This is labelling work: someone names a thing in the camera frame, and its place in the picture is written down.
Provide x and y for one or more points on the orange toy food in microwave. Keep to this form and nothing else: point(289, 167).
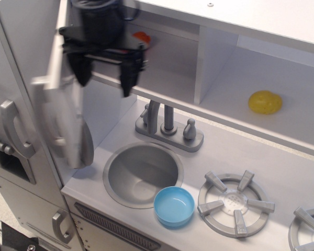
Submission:
point(142, 36)

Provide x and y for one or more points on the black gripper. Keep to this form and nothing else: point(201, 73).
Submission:
point(103, 36)

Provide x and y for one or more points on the white toy microwave door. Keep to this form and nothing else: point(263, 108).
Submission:
point(69, 116)

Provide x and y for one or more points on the grey ice dispenser panel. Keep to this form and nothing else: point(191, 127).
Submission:
point(15, 163)

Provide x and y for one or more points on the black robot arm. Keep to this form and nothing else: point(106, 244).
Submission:
point(96, 4)

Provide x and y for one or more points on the silver toy telephone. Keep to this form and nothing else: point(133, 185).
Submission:
point(86, 152)

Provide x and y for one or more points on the round silver sink basin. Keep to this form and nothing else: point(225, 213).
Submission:
point(135, 173)

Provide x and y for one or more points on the silver stove burner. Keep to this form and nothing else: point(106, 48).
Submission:
point(301, 230)
point(234, 205)

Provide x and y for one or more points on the light blue plastic bowl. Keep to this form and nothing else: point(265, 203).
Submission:
point(174, 207)

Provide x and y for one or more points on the silver fridge door handle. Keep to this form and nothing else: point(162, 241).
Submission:
point(8, 113)

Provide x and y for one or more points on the white toy kitchen unit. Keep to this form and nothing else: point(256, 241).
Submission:
point(205, 59)

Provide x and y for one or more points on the silver toy faucet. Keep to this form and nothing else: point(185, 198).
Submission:
point(164, 128)

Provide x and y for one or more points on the grey oven vent panel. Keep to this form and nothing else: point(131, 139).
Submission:
point(121, 231)

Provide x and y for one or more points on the silver lower door handle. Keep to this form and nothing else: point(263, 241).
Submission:
point(57, 220)

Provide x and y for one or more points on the yellow toy lemon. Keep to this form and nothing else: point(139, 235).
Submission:
point(265, 102)

